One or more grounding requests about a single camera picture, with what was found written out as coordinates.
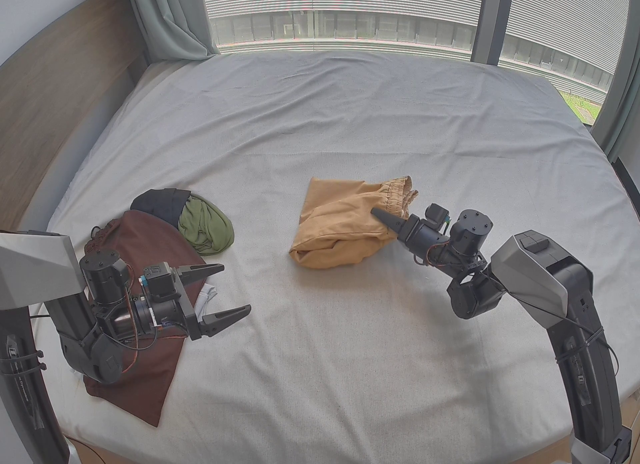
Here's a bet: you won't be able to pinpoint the black cable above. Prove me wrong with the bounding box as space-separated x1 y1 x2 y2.
62 433 103 458

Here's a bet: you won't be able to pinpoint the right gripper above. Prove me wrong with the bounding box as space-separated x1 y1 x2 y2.
397 214 452 266

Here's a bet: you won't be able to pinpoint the black garment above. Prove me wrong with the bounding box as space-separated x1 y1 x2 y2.
131 188 194 229

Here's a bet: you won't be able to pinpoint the green garment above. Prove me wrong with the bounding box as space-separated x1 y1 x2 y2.
178 195 235 257

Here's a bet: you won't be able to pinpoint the grey-green curtain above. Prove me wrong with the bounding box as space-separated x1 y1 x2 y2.
120 0 221 63

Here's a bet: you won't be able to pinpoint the tan shorts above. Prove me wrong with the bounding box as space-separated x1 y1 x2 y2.
289 175 420 270

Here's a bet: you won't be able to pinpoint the dark brown garment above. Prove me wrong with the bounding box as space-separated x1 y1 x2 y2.
82 209 209 428

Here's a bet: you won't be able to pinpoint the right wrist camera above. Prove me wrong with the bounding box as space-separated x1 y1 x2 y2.
425 204 452 227

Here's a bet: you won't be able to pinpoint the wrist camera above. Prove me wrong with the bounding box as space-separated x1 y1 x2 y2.
425 204 452 227
142 262 177 301

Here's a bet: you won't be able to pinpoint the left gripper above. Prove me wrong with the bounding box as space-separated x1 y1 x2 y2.
131 263 252 343

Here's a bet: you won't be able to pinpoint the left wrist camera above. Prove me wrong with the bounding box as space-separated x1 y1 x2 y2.
142 262 177 301

